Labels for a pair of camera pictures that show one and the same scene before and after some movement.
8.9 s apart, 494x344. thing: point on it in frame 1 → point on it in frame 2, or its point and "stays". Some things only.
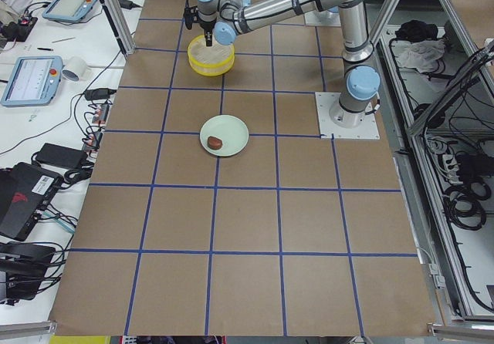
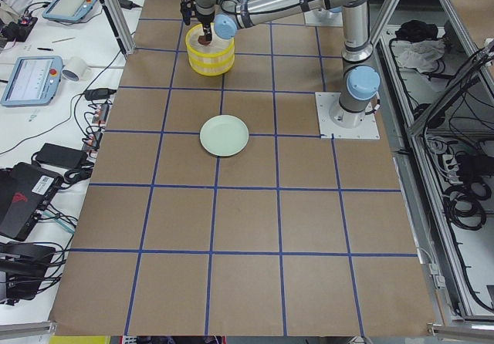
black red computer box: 25,191 stays
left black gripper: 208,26 stays
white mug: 74,69 stays
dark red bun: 214,143 → 202,40
